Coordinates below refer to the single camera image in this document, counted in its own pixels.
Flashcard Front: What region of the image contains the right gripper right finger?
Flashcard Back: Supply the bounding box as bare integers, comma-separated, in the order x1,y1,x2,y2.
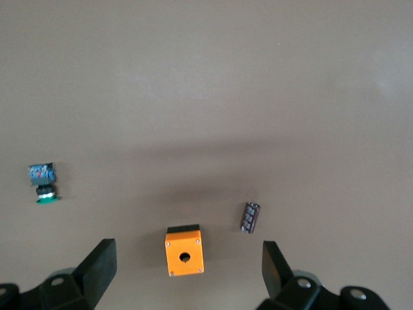
256,241,391,310

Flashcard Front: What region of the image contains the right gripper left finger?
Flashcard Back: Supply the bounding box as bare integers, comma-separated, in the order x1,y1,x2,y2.
0,238,117,310

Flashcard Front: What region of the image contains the green push button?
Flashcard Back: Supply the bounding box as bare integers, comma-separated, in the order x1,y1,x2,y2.
27,163,62,205

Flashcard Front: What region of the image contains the dark cylindrical capacitor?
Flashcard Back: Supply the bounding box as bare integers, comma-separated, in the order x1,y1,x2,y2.
239,201,262,234

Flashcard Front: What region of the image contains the orange button enclosure box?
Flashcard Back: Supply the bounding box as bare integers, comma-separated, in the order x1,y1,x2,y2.
164,223,205,277

